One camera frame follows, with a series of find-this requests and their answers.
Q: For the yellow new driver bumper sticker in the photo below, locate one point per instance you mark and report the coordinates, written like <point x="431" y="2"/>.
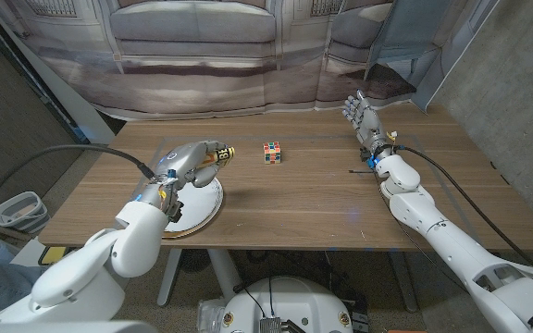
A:
<point x="222" y="155"/>

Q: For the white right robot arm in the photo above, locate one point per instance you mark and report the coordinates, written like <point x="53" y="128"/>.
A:
<point x="433" y="226"/>

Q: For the white slanted table leg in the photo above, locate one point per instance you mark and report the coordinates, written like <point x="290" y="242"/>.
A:
<point x="169" y="277"/>

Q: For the yellow black floor item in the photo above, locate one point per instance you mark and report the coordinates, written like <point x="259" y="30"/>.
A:
<point x="53" y="255"/>

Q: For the white table column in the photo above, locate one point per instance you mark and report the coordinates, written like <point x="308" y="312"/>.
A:
<point x="225" y="273"/>

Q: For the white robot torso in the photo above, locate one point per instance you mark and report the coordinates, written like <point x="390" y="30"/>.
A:
<point x="289" y="305"/>

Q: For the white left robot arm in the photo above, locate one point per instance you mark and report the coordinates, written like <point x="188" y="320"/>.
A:
<point x="95" y="268"/>

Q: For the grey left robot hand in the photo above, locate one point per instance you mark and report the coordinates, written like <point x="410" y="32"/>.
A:
<point x="185" y="164"/>

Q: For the white gold-rimmed paper plate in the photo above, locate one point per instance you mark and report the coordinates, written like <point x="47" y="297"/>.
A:
<point x="199" y="203"/>

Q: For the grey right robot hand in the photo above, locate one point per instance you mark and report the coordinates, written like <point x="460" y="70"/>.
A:
<point x="367" y="125"/>

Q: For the multicoloured puzzle cube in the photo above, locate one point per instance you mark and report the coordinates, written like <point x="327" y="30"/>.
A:
<point x="271" y="152"/>

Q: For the clear plastic bag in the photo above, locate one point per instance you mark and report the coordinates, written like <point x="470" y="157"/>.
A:
<point x="208" y="316"/>

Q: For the grey table leg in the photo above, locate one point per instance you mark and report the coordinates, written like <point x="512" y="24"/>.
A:
<point x="403" y="282"/>

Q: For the printed living room backdrop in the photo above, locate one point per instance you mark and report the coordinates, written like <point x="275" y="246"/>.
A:
<point x="192" y="69"/>

